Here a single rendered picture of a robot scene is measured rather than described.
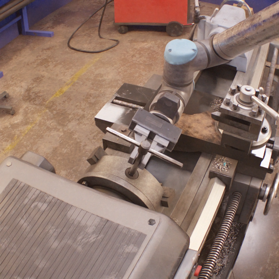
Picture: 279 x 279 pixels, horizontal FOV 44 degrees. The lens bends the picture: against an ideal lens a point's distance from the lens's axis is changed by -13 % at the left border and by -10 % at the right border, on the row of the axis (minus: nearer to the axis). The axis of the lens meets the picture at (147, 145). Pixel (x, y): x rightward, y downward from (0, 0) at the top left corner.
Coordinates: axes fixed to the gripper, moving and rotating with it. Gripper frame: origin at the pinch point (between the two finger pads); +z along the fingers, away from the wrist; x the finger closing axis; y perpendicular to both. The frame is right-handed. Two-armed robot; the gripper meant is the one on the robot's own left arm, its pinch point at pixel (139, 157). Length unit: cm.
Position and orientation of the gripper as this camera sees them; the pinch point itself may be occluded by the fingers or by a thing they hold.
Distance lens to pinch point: 95.7
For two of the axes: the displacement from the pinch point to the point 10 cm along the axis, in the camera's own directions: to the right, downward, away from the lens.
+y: -2.8, 5.7, 7.8
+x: -8.9, -4.6, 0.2
